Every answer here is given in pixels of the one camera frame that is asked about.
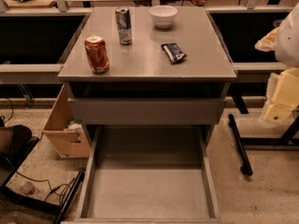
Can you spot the open grey middle drawer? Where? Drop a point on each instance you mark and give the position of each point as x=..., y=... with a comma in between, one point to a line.
x=148, y=175

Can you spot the black table leg frame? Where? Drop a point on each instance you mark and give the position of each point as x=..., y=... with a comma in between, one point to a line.
x=287, y=141

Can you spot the blue chip bag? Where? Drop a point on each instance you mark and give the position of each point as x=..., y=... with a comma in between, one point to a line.
x=174, y=53

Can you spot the black tray frame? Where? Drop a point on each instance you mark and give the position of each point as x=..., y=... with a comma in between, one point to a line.
x=9, y=167

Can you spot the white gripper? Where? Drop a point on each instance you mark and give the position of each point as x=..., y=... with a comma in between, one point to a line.
x=289, y=42

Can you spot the closed grey top drawer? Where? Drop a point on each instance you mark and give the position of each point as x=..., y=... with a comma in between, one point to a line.
x=143, y=111

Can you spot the cardboard box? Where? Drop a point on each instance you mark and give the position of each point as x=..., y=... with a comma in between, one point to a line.
x=67, y=138

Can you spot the silver blue energy drink can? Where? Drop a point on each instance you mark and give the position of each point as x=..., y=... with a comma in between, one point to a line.
x=123, y=20

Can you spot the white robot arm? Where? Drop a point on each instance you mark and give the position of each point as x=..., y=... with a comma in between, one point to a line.
x=284, y=41

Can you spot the grey drawer cabinet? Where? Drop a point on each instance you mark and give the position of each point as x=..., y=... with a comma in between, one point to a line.
x=142, y=69

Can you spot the white bowl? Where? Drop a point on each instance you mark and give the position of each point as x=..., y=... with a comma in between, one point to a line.
x=163, y=16

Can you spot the red coke can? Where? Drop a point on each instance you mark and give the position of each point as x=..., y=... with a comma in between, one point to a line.
x=96, y=52

